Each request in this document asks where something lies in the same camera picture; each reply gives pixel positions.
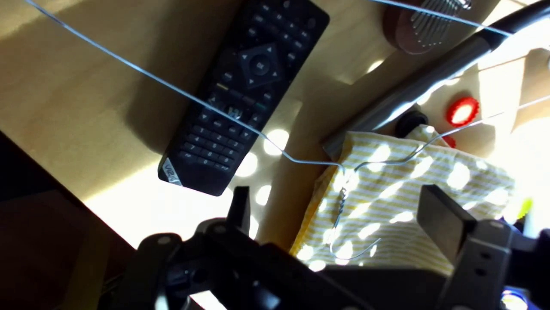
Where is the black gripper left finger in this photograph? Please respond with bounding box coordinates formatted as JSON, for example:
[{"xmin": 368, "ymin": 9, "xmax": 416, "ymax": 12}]
[{"xmin": 227, "ymin": 184, "xmax": 253, "ymax": 238}]

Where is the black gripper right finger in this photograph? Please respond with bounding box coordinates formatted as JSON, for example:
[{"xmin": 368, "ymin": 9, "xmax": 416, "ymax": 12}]
[{"xmin": 416, "ymin": 184, "xmax": 514, "ymax": 310}]

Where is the clear cable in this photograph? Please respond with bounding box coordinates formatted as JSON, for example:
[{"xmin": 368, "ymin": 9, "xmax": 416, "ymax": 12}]
[{"xmin": 23, "ymin": 0, "xmax": 550, "ymax": 267}]

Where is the yellow cloth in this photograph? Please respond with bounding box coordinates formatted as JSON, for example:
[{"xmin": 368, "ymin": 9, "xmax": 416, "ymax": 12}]
[{"xmin": 516, "ymin": 196, "xmax": 535, "ymax": 222}]

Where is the small black object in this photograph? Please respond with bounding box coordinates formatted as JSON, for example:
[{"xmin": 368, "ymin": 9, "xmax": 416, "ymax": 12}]
[{"xmin": 394, "ymin": 108, "xmax": 433, "ymax": 139}]

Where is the black remote control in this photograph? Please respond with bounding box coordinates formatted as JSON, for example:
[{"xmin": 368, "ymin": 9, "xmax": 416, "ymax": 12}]
[{"xmin": 157, "ymin": 0, "xmax": 332, "ymax": 198}]

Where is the dark grey strap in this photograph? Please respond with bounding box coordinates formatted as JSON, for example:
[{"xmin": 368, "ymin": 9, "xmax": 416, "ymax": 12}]
[{"xmin": 322, "ymin": 0, "xmax": 550, "ymax": 158}]

